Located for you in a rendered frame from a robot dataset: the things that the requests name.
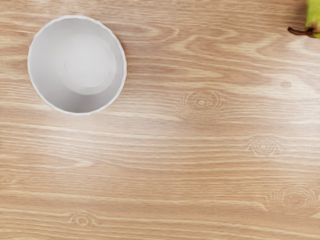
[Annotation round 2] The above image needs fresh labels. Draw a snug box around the white ribbed cup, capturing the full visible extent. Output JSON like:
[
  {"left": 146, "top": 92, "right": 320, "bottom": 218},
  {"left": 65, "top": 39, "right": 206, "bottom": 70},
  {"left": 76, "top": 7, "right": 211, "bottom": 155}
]
[{"left": 27, "top": 15, "right": 128, "bottom": 117}]

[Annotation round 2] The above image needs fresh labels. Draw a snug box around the green pear with brown stem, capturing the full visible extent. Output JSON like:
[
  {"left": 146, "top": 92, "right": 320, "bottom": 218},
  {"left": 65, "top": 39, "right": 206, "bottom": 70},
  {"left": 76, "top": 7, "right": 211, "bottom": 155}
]
[{"left": 287, "top": 0, "right": 320, "bottom": 39}]

